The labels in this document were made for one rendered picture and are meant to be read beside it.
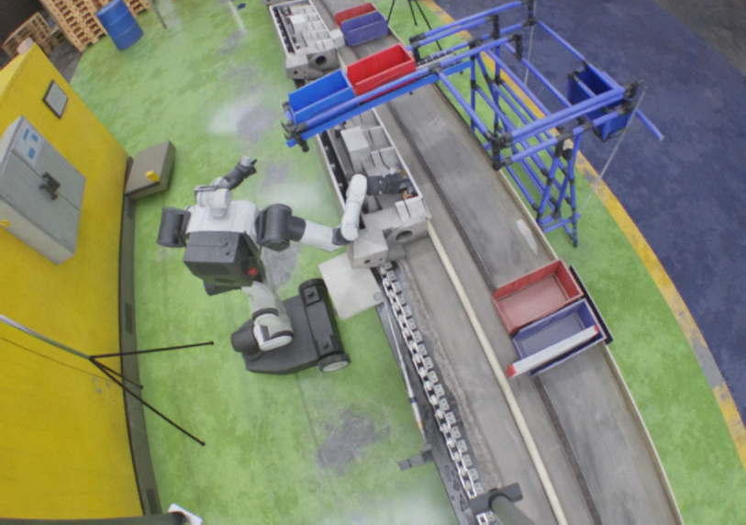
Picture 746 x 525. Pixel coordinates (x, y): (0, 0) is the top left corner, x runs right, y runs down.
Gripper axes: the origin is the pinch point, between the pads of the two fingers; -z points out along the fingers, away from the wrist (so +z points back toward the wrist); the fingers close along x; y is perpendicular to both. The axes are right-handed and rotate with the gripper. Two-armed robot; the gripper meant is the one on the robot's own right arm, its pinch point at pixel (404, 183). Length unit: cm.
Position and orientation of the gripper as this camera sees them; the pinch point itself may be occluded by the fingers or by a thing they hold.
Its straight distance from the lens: 183.1
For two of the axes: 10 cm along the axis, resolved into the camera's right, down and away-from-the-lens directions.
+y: 3.2, 8.0, -5.1
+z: -9.2, 1.4, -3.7
